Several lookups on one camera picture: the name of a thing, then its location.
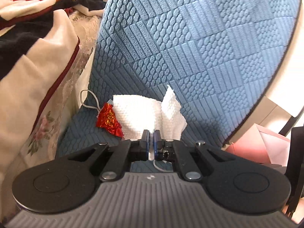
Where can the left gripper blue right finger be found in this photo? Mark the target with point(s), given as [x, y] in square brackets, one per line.
[163, 148]

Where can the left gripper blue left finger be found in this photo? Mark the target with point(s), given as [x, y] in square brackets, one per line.
[139, 149]

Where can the white paper towel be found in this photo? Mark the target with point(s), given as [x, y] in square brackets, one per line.
[137, 113]

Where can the red tea packet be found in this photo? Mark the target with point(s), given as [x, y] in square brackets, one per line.
[107, 120]

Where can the pink cardboard box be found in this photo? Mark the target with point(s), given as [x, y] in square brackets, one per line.
[261, 145]

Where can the floral lace bed cover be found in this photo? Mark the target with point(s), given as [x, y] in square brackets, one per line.
[8, 206]

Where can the blue textured seat cushion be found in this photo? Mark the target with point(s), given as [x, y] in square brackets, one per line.
[219, 57]

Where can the red black cream blanket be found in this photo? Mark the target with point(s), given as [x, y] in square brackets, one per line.
[44, 46]

